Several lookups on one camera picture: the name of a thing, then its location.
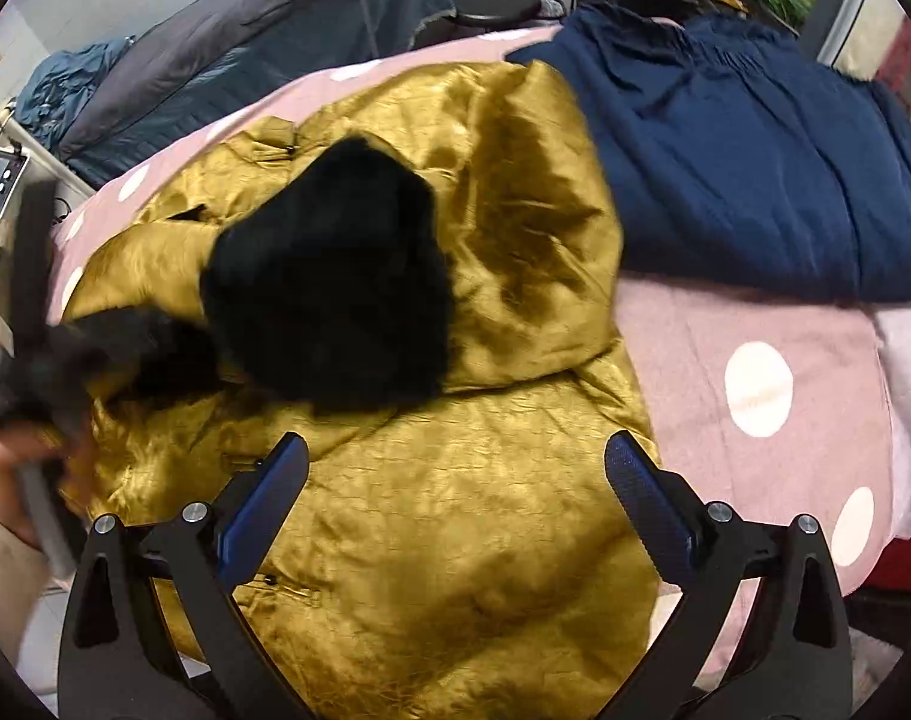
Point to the pink polka dot blanket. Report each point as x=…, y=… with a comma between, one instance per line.
x=687, y=480

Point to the black round stool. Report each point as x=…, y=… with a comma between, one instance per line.
x=493, y=4

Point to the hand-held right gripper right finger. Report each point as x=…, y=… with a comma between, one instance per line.
x=642, y=502

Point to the navy blue garment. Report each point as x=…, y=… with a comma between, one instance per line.
x=725, y=157

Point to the person's left hand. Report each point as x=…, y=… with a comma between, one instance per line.
x=5, y=465

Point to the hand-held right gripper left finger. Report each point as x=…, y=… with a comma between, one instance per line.
x=264, y=510

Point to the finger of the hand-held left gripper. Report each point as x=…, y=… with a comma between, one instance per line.
x=35, y=255

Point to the gold satin jacket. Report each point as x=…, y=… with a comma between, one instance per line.
x=440, y=540

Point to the crumpled blue quilt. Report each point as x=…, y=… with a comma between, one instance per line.
x=65, y=90

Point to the red plastic object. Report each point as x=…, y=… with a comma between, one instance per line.
x=897, y=562

